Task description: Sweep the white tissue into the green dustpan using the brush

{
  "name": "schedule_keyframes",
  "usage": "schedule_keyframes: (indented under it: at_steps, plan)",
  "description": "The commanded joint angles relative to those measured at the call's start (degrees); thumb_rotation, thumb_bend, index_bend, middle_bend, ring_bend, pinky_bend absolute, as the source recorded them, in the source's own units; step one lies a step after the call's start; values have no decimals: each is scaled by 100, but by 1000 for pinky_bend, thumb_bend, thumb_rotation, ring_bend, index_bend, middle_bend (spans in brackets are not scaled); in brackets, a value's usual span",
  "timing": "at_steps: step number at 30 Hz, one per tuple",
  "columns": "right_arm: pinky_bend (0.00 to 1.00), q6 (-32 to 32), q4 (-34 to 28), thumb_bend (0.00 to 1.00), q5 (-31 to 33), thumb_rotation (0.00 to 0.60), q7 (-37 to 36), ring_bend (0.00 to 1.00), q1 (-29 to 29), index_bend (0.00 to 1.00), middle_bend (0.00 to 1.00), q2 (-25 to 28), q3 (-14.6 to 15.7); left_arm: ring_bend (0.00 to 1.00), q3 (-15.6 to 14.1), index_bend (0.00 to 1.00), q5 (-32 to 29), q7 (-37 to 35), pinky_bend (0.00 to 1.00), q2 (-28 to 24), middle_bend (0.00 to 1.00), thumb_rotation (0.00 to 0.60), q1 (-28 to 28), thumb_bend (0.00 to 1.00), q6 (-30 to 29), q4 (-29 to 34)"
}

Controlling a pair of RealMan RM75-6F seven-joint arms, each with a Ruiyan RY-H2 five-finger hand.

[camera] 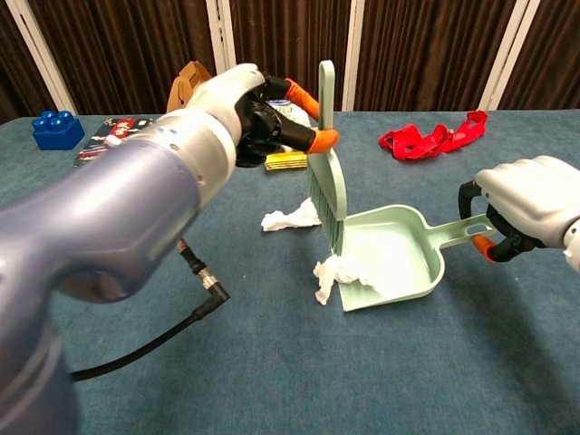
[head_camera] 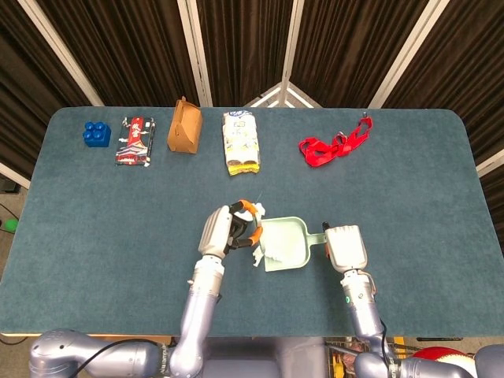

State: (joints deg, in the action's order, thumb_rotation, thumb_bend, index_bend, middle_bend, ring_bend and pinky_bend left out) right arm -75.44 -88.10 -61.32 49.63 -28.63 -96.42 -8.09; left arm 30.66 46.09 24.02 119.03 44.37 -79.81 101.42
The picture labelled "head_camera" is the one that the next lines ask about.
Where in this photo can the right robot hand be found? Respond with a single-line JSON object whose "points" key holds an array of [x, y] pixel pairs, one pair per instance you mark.
{"points": [[346, 248]]}

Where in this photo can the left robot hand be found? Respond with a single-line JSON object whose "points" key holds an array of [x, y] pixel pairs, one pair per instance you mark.
{"points": [[214, 232]]}

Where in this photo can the white paper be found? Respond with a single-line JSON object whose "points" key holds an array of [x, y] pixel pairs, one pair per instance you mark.
{"points": [[258, 260], [277, 248]]}

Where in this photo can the mint green dustpan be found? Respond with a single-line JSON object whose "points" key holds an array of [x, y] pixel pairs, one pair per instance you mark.
{"points": [[295, 236]]}

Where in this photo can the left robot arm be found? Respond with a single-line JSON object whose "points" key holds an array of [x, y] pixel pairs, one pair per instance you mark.
{"points": [[201, 299]]}

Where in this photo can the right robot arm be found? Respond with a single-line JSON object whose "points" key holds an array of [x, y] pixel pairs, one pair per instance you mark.
{"points": [[362, 311]]}

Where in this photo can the yellow white snack package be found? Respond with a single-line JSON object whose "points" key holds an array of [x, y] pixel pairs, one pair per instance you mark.
{"points": [[241, 141]]}

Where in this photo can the blue felt table cover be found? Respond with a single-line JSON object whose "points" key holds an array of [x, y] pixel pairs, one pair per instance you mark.
{"points": [[118, 220]]}

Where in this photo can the brown cardboard carton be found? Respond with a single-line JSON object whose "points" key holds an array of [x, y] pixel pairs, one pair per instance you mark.
{"points": [[185, 130]]}

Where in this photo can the yellow plastic item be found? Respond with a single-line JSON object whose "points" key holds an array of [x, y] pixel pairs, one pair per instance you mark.
{"points": [[338, 364]]}

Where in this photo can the red printed snack packet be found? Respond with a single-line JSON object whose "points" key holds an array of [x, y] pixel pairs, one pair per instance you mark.
{"points": [[134, 141]]}

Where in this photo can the lavender grey robot torso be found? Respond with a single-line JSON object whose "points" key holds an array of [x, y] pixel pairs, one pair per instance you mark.
{"points": [[256, 358]]}

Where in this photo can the red and white ball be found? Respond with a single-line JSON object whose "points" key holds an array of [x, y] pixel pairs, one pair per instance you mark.
{"points": [[441, 351]]}

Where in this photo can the blue building block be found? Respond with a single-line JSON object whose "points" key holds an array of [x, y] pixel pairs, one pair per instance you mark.
{"points": [[96, 136]]}

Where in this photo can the brown curtain screen panel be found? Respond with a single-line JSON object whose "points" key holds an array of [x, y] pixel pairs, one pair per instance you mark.
{"points": [[23, 98], [244, 51], [354, 51], [464, 78], [130, 51]]}

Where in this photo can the green ball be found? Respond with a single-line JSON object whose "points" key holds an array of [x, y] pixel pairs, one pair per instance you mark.
{"points": [[10, 225]]}

